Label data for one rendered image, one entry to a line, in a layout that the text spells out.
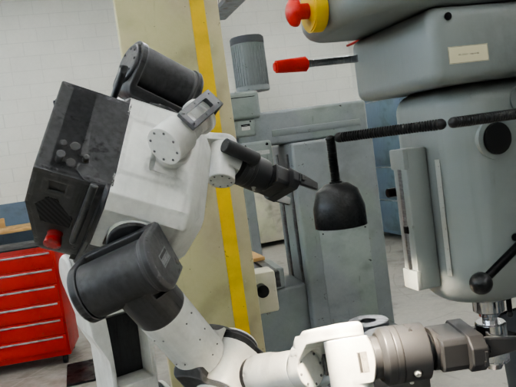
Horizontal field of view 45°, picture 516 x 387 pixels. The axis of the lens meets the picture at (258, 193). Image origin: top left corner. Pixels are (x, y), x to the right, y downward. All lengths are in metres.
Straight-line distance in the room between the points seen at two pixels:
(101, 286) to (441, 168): 0.53
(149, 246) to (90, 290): 0.11
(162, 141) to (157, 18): 1.66
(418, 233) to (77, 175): 0.54
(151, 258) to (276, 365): 0.28
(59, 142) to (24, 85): 8.86
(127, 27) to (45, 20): 7.48
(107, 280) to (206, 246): 1.66
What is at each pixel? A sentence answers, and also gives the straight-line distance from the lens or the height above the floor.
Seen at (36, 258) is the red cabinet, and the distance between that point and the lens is 5.34.
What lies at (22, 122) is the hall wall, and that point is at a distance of 9.87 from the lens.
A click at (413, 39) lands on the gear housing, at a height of 1.70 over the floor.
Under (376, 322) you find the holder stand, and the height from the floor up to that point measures 1.16.
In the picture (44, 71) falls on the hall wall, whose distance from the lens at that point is 9.93.
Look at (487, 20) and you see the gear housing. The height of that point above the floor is 1.71.
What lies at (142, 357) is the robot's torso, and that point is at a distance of 1.47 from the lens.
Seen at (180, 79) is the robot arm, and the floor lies 1.73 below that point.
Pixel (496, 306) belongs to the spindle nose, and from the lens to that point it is 1.03.
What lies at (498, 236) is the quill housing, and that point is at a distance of 0.92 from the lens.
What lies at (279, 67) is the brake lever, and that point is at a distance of 0.97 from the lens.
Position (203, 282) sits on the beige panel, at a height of 1.04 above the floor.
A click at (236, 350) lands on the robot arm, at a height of 1.23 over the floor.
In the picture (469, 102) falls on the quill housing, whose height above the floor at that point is 1.60.
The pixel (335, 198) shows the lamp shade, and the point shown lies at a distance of 0.83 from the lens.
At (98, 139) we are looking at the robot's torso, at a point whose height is 1.63.
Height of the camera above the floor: 1.59
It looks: 5 degrees down
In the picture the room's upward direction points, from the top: 8 degrees counter-clockwise
